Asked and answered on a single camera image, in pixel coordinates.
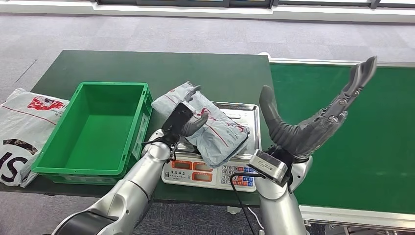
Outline white mailer bag red print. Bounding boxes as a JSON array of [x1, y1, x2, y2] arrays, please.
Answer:
[[0, 88, 70, 189]]

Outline thin white cable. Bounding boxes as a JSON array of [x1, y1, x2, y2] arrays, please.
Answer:
[[247, 207, 265, 232]]

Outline black cable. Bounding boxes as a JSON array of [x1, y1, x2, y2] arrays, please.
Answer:
[[229, 172, 260, 235]]

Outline green plastic crate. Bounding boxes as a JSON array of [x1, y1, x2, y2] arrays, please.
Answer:
[[31, 81, 154, 186]]

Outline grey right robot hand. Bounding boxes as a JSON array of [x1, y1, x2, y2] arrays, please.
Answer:
[[258, 55, 378, 160]]

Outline green conveyor belt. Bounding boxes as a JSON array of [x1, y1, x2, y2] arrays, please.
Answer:
[[270, 63, 415, 215]]

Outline steel scale tray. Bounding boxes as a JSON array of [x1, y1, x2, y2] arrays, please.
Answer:
[[181, 102, 263, 153]]

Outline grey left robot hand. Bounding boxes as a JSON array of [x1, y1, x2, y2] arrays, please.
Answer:
[[161, 85, 210, 144]]

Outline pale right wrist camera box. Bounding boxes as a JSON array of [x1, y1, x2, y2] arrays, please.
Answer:
[[248, 149, 289, 187]]

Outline black left wrist cables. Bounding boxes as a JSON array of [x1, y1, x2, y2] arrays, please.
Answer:
[[141, 131, 180, 163]]

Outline white electronic scale body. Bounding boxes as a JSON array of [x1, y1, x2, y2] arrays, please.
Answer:
[[161, 147, 258, 193]]

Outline grey plastic mailer package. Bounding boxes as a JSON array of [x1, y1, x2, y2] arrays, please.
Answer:
[[151, 81, 250, 168]]

